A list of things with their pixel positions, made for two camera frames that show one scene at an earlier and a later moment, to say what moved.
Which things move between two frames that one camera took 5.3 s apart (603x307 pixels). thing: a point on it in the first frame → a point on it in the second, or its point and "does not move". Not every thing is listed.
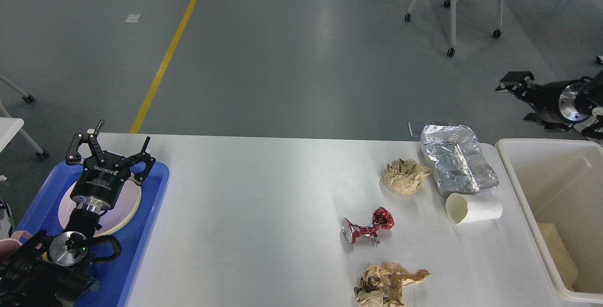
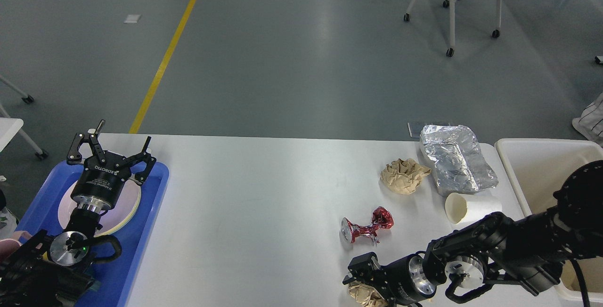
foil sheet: (461, 166) does not move
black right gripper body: (568, 100) → (404, 281)
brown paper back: (403, 177) does not move
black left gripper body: (100, 186) does not move
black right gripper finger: (516, 82) → (362, 267)
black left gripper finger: (145, 157) does not move
